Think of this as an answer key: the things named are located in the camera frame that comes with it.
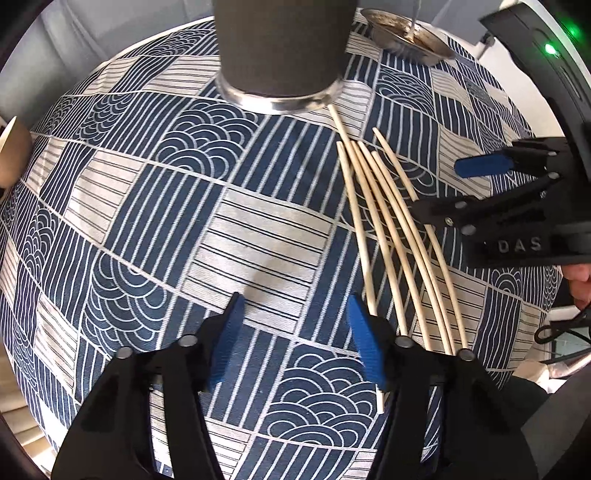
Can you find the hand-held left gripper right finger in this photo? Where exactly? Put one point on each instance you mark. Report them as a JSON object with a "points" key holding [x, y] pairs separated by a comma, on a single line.
{"points": [[369, 341]]}

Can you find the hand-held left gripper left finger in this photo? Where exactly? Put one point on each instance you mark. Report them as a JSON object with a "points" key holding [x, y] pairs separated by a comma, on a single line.
{"points": [[226, 341]]}

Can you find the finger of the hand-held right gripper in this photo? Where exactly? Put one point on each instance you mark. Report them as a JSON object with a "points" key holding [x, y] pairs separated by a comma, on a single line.
{"points": [[480, 166], [461, 210]]}

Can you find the row of wooden chopsticks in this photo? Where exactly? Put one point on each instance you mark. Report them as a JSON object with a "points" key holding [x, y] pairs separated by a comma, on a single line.
{"points": [[397, 221]]}

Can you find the black cylindrical utensil holder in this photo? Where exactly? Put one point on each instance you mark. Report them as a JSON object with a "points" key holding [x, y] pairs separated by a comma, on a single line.
{"points": [[281, 46]]}

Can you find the person's right hand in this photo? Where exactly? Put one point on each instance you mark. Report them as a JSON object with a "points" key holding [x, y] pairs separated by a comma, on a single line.
{"points": [[579, 284]]}

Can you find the black clip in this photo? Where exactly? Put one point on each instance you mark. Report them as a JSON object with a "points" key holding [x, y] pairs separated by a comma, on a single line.
{"points": [[485, 44]]}

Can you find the metal bowl with red sauce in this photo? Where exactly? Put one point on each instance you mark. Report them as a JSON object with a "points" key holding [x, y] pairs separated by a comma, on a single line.
{"points": [[392, 37]]}

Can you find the blue white patterned tablecloth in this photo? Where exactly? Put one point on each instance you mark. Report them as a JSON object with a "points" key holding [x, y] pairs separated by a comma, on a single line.
{"points": [[138, 207]]}

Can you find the metal spoon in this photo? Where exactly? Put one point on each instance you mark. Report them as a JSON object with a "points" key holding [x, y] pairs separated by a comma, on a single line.
{"points": [[414, 18]]}

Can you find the beige ceramic mug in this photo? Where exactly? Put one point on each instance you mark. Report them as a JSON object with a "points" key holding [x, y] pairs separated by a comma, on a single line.
{"points": [[16, 152]]}

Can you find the blue-grey backdrop cloth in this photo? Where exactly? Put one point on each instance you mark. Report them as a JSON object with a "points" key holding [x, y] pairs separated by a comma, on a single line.
{"points": [[115, 18]]}

